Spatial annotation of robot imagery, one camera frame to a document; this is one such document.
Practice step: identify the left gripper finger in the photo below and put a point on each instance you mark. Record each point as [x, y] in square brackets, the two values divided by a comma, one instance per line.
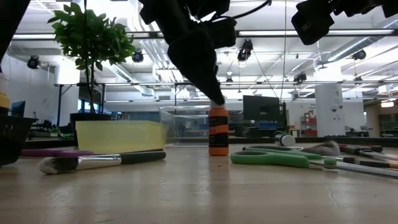
[196, 59]

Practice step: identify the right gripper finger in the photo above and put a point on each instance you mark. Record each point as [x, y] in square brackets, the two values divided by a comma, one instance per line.
[312, 21]

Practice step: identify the orange paint bottle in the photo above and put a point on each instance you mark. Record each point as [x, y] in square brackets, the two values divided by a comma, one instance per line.
[218, 130]

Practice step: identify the thin black paintbrush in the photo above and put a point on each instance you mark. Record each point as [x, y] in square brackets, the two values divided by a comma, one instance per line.
[149, 150]

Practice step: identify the green scissors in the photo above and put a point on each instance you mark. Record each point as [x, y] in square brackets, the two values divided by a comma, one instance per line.
[270, 158]

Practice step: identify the black fan brush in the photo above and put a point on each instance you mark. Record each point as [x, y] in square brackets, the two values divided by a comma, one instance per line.
[326, 149]

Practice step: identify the thick paintbrush white-tipped bristles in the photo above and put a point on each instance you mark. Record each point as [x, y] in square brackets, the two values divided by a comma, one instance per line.
[96, 161]

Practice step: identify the black paintbrush silver ferrule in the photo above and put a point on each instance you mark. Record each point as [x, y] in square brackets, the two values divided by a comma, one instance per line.
[367, 162]

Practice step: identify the purple scissors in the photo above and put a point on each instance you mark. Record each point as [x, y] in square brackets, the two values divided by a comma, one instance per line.
[56, 152]

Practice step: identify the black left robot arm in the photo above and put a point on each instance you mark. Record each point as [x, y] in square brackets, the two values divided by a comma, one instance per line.
[9, 18]

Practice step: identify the yellow paint bottle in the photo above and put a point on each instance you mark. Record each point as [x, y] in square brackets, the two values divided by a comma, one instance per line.
[3, 99]

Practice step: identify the black ceiling spotlight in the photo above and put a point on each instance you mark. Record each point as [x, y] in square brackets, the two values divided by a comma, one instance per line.
[137, 56]
[33, 62]
[300, 77]
[359, 55]
[245, 49]

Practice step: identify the clear plastic bin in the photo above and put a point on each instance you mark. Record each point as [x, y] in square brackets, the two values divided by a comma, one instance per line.
[186, 124]

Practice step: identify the black background monitor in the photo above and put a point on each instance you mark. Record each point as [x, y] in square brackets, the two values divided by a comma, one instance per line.
[261, 109]

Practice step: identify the green potted plant black pot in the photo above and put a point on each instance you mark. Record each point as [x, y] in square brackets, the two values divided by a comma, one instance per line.
[90, 34]

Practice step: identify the white pillar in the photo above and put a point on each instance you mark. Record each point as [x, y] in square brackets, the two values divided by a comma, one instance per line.
[329, 118]

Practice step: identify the red shelf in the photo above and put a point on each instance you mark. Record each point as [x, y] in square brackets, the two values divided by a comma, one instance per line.
[308, 126]

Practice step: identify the yellow plastic bin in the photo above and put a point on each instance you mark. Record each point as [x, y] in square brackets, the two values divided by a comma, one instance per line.
[121, 137]

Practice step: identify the small blue screen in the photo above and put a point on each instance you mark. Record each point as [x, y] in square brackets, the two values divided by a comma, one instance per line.
[18, 109]

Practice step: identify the black basket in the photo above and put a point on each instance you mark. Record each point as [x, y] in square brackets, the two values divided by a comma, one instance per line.
[14, 140]

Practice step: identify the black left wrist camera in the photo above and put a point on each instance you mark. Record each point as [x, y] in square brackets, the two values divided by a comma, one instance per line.
[224, 32]

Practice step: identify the black pipe frame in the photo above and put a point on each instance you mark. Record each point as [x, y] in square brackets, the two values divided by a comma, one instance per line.
[59, 105]

